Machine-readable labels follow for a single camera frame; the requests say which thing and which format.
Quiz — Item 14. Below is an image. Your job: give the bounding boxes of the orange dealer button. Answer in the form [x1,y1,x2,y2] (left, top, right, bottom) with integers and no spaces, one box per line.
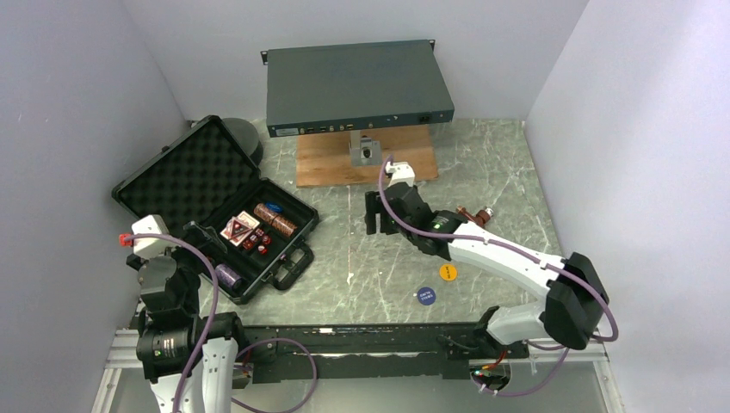
[439,263,459,281]

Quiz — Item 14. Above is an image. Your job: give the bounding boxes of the blue small blind button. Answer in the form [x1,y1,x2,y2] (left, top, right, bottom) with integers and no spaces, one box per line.
[414,287,436,306]

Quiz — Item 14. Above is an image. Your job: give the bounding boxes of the orange black chip stack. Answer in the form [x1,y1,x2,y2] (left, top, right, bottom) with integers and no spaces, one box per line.
[253,203,280,225]

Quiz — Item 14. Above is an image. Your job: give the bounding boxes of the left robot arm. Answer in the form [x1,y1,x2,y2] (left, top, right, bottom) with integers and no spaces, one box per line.
[115,182,319,412]

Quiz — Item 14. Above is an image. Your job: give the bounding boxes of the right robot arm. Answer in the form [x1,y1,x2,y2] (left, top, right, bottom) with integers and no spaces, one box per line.
[377,182,619,357]

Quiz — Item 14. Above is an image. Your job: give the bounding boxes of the black poker set case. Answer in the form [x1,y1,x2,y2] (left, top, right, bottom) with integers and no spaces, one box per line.
[111,115,319,305]

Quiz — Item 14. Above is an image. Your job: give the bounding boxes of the purple chip stack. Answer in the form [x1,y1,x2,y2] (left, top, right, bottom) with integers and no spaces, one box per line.
[215,263,243,291]

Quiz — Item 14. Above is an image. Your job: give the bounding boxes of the wooden base board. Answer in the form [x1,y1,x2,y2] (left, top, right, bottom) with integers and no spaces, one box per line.
[296,126,438,188]

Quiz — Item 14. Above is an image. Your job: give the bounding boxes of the playing card deck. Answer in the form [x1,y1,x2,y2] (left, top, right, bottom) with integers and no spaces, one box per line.
[220,211,261,247]

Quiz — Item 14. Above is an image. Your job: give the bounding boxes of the blue button in case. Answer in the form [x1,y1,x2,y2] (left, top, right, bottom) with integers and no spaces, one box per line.
[264,202,282,213]

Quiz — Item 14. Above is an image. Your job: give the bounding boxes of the dark teal rack device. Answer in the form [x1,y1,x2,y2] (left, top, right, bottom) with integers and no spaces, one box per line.
[263,40,455,138]

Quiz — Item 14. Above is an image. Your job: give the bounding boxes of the black round speaker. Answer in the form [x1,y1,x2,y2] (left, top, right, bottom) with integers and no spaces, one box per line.
[223,118,263,166]

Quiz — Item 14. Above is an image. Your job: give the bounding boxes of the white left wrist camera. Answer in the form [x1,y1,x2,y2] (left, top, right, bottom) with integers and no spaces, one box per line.
[119,214,172,260]

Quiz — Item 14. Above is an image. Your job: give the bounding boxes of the metal stand post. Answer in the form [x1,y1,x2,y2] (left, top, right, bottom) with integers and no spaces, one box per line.
[349,130,382,167]

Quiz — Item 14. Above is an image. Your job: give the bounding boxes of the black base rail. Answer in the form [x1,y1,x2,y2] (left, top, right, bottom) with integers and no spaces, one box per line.
[237,323,529,384]

